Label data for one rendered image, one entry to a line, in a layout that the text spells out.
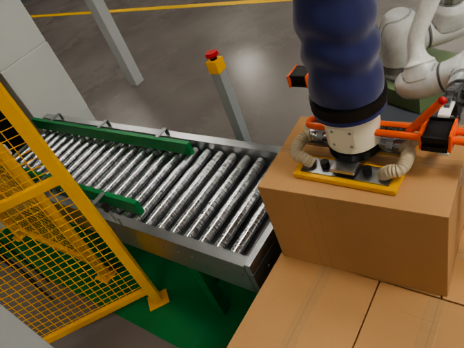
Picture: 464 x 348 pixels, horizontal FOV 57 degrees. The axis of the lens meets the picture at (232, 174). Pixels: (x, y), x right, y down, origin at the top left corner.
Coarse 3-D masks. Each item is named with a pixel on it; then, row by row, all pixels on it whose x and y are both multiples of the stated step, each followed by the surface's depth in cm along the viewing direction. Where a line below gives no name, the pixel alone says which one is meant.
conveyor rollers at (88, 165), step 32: (32, 160) 300; (64, 160) 289; (96, 160) 278; (128, 160) 265; (160, 160) 250; (192, 160) 244; (256, 160) 222; (64, 192) 256; (128, 192) 236; (160, 192) 228; (192, 192) 221; (224, 192) 213; (256, 192) 204; (160, 224) 208; (192, 224) 202; (256, 224) 190
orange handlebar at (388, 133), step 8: (312, 120) 142; (312, 128) 141; (320, 128) 138; (456, 128) 118; (384, 136) 127; (392, 136) 125; (400, 136) 124; (408, 136) 123; (416, 136) 121; (456, 144) 116
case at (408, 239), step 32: (288, 160) 152; (384, 160) 138; (416, 160) 133; (448, 160) 129; (288, 192) 141; (320, 192) 136; (352, 192) 132; (416, 192) 124; (448, 192) 121; (288, 224) 155; (320, 224) 145; (352, 224) 137; (384, 224) 130; (416, 224) 123; (448, 224) 117; (288, 256) 171; (320, 256) 159; (352, 256) 150; (384, 256) 141; (416, 256) 133; (448, 256) 126; (416, 288) 144; (448, 288) 138
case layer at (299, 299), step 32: (288, 288) 161; (320, 288) 157; (352, 288) 153; (384, 288) 149; (256, 320) 155; (288, 320) 151; (320, 320) 148; (352, 320) 144; (384, 320) 141; (416, 320) 138; (448, 320) 135
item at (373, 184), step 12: (312, 156) 147; (300, 168) 144; (312, 168) 141; (324, 168) 139; (360, 168) 135; (372, 168) 133; (324, 180) 138; (336, 180) 135; (348, 180) 133; (360, 180) 131; (372, 180) 129; (396, 180) 127; (384, 192) 127; (396, 192) 125
